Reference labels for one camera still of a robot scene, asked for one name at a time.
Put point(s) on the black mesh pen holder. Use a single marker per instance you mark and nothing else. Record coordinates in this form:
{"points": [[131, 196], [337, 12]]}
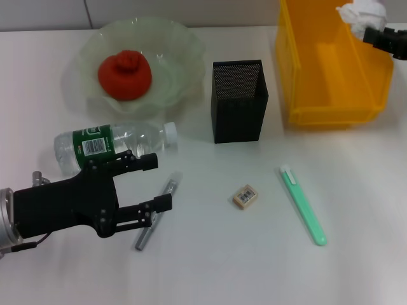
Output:
{"points": [[238, 117]]}

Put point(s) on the red knitted toy orange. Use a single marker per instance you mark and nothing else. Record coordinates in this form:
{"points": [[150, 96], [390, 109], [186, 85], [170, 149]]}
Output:
{"points": [[124, 79]]}

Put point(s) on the beige eraser with barcode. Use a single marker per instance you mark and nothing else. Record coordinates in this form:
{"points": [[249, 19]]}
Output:
{"points": [[243, 197]]}

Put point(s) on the mint green pen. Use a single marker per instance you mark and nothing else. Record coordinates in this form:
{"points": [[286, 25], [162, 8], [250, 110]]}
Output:
{"points": [[302, 206]]}

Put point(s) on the white paper ball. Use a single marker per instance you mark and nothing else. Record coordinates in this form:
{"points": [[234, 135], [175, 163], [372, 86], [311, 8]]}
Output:
{"points": [[365, 16]]}

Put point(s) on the grey metallic pen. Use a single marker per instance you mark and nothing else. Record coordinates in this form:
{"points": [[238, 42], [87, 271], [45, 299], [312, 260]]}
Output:
{"points": [[171, 185]]}

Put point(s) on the yellow plastic bin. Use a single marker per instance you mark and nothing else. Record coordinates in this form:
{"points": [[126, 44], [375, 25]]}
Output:
{"points": [[318, 63]]}

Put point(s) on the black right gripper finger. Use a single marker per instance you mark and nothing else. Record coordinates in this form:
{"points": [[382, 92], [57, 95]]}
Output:
{"points": [[373, 36]]}

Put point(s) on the clear green-label water bottle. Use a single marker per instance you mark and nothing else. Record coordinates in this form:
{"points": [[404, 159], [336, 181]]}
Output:
{"points": [[133, 136]]}

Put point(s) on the pale green glass fruit plate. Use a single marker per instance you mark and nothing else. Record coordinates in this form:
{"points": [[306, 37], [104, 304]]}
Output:
{"points": [[178, 47]]}

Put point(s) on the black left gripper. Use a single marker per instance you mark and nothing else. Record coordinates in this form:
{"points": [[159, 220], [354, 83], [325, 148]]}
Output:
{"points": [[70, 206]]}

